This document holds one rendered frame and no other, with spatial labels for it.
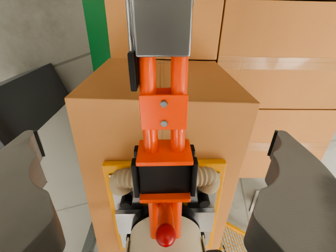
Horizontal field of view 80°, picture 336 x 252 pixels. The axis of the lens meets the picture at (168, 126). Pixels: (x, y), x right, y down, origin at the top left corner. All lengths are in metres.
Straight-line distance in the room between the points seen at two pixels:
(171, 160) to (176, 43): 0.15
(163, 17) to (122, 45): 0.57
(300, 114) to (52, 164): 1.77
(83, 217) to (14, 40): 1.63
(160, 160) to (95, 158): 0.25
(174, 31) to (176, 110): 0.09
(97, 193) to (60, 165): 1.36
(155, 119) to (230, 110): 0.22
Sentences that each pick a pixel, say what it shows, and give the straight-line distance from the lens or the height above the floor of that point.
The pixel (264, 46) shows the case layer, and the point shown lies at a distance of 0.87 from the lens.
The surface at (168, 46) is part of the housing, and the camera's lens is 0.24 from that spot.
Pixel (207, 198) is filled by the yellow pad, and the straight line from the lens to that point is 0.53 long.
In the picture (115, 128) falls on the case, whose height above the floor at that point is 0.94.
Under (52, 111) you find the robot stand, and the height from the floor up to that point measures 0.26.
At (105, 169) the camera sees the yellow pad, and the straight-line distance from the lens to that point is 0.50.
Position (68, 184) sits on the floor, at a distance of 2.06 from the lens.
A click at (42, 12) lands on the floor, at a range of 1.48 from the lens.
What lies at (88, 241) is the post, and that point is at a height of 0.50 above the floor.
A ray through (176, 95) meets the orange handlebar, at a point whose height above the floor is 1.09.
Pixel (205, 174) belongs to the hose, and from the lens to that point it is 0.42.
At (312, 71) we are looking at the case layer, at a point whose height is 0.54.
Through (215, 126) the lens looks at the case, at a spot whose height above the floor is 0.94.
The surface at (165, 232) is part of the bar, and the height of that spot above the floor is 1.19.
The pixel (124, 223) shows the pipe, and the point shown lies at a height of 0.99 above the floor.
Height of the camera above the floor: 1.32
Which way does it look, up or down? 61 degrees down
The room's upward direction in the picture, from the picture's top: 177 degrees clockwise
